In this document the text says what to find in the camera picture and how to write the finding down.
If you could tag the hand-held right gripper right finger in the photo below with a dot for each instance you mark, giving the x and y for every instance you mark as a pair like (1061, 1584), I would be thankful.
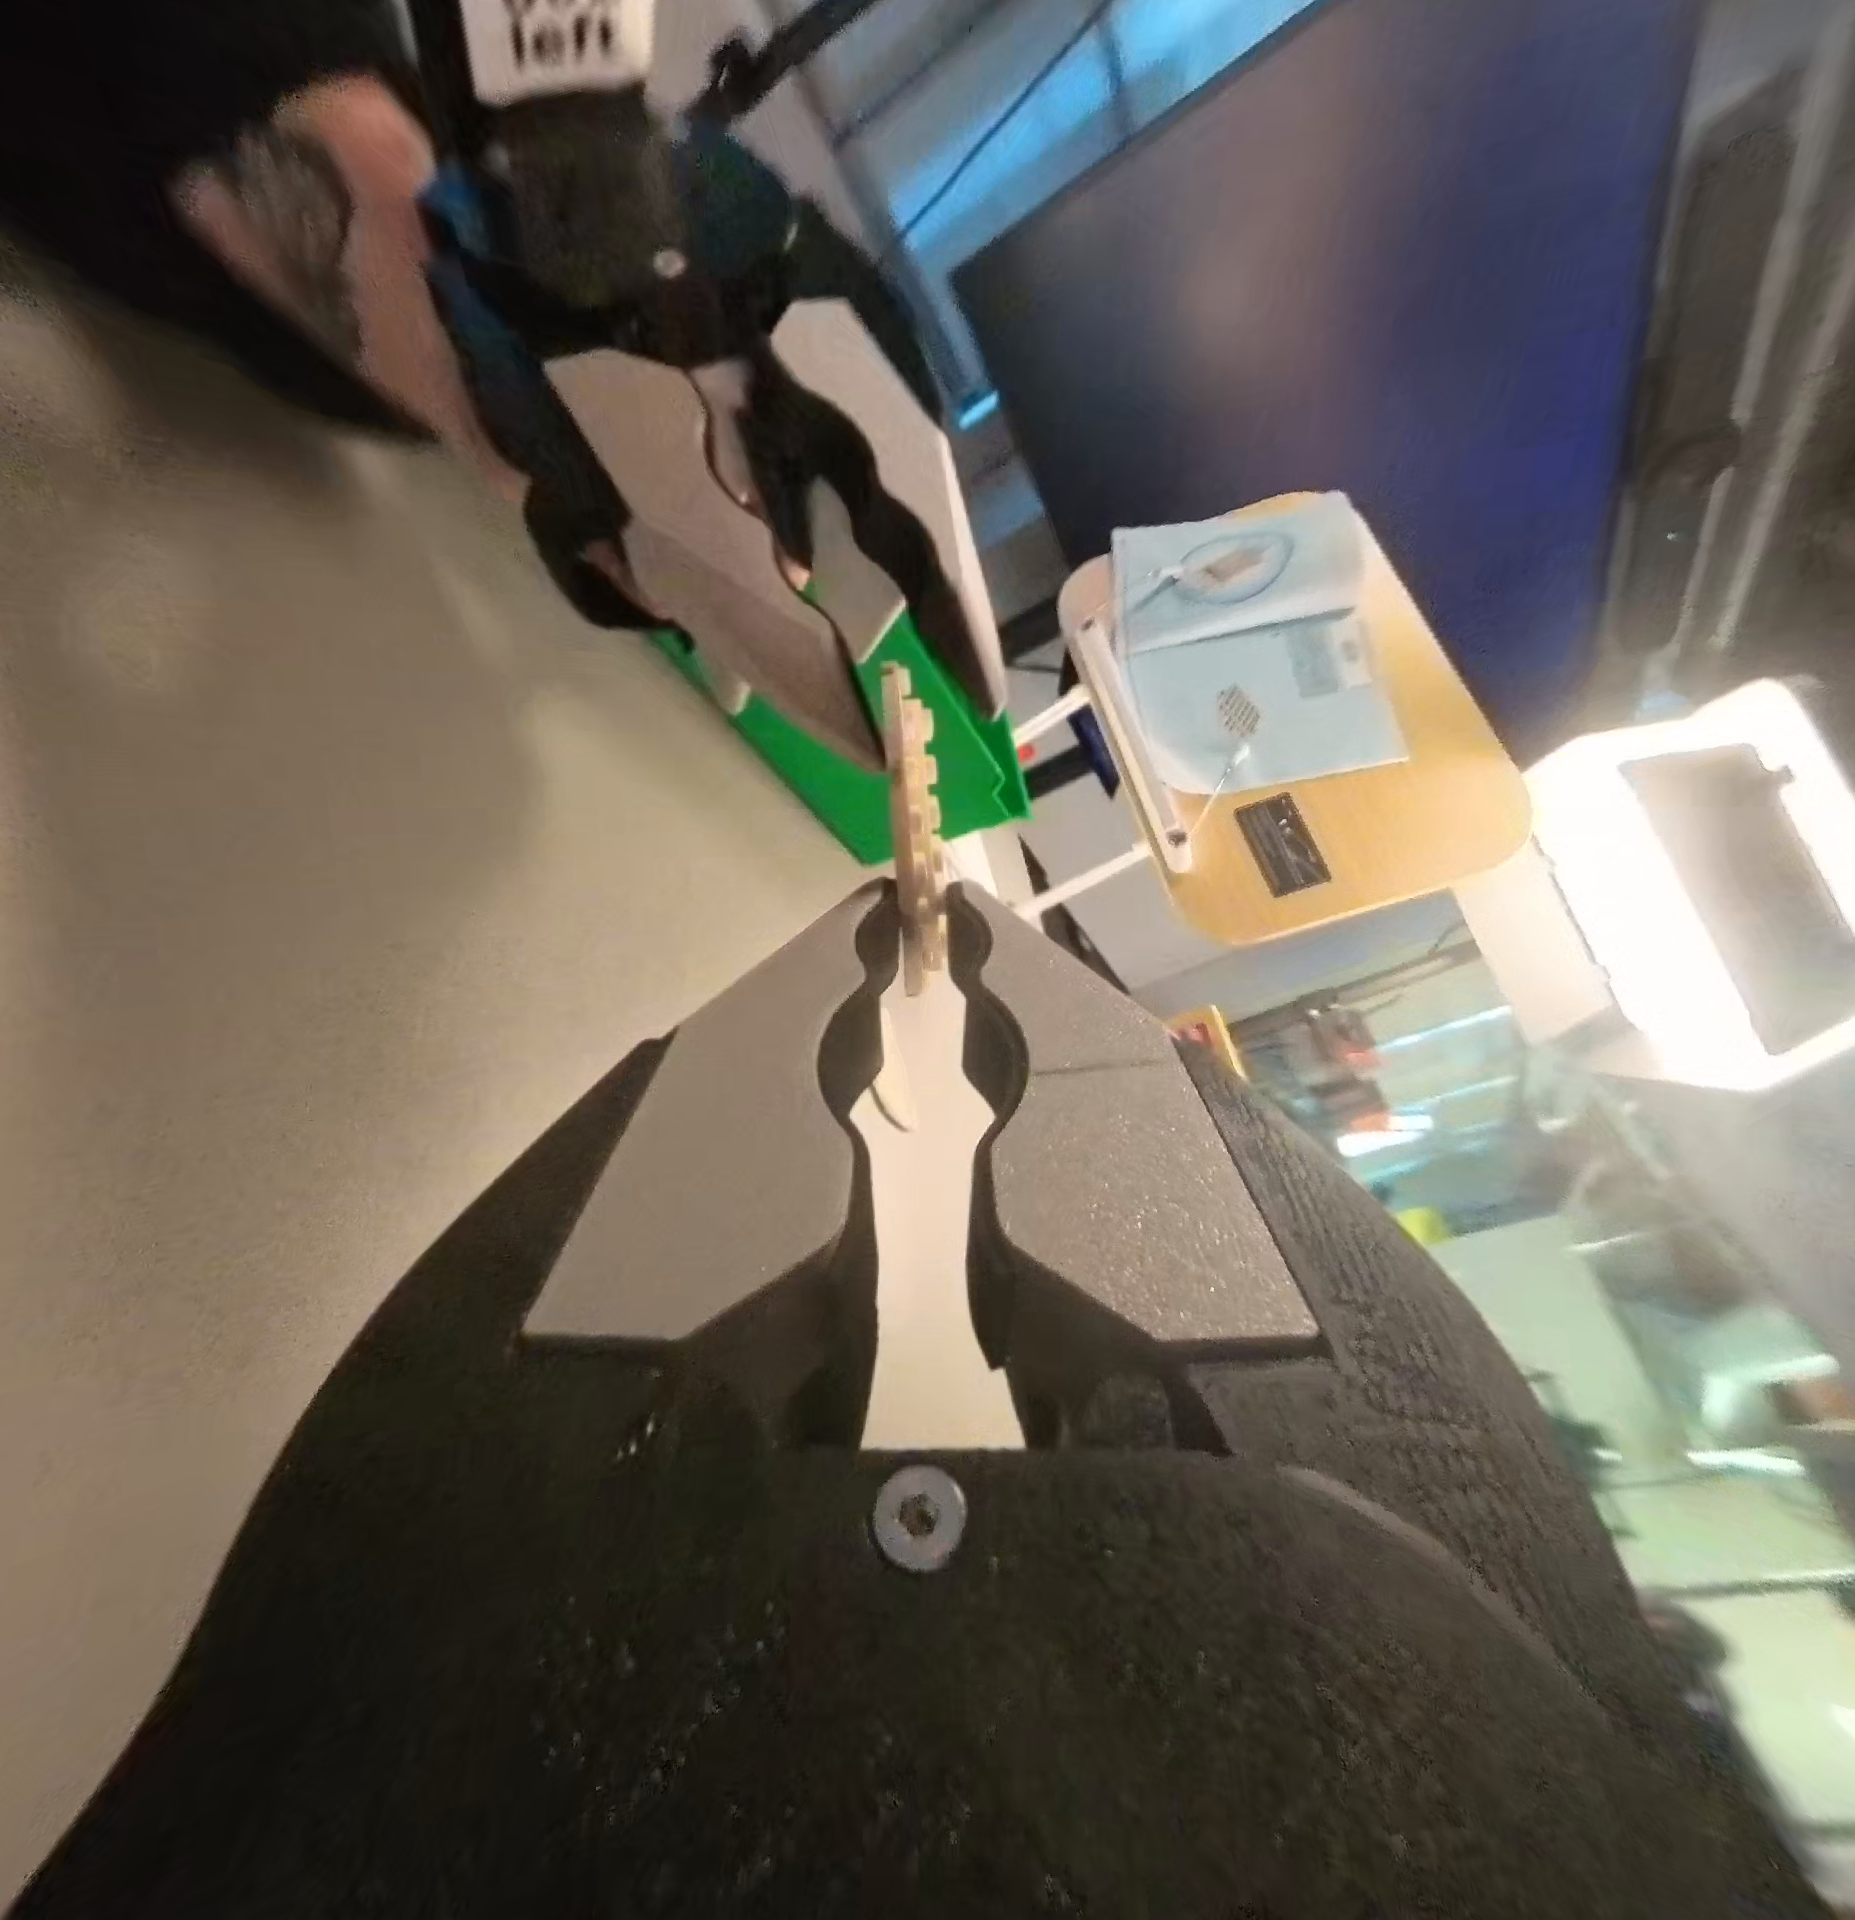
(1151, 1201)

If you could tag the green plastic bin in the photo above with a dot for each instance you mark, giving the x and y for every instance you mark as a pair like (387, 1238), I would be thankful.
(806, 764)

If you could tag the large dark display screen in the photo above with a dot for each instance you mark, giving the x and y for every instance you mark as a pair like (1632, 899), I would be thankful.
(1316, 300)

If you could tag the wooden book stand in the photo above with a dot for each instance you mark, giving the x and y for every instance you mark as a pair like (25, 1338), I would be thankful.
(1406, 839)

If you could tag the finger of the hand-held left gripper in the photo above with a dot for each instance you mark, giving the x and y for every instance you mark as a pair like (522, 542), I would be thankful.
(897, 420)
(687, 510)

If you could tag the person's left hand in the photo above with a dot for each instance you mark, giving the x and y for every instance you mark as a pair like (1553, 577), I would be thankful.
(418, 346)

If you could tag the bright rectangular light panel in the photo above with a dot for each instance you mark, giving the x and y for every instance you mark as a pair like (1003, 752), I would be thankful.
(1586, 839)

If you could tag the light blue instruction booklet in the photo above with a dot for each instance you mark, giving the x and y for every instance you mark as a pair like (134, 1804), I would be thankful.
(1287, 706)

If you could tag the cream half-round lego plate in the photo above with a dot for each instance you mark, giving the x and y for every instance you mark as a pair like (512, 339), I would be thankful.
(894, 720)

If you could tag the person's left forearm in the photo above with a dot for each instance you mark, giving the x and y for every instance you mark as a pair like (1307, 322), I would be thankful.
(87, 90)

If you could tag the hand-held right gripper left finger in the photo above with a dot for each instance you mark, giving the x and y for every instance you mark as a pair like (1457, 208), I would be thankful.
(687, 1184)

